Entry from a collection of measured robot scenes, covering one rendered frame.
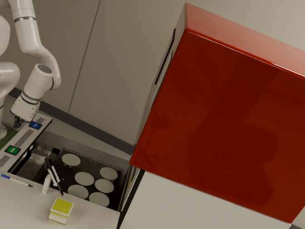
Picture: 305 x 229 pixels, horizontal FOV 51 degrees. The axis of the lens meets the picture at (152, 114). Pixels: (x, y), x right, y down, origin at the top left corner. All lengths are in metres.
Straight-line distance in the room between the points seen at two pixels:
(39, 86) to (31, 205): 0.49
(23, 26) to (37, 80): 0.23
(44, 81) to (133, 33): 1.91
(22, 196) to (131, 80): 2.11
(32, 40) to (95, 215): 0.78
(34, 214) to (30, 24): 0.77
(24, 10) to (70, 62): 2.11
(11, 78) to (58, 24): 1.83
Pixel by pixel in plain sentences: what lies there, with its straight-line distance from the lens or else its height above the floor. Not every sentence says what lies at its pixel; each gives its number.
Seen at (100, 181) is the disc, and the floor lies 0.90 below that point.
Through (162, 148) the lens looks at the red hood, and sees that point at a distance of 1.28.
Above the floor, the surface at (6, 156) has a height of 0.96.
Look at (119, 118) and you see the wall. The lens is 3.50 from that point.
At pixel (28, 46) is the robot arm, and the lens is 1.45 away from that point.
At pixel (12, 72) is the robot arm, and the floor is 1.23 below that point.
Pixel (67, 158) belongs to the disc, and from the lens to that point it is 1.81.
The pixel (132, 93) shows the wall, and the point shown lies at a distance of 3.35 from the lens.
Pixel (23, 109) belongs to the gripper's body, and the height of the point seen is 1.22.
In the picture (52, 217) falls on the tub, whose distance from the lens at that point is 1.37.
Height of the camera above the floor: 2.00
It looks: 25 degrees down
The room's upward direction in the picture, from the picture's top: 23 degrees clockwise
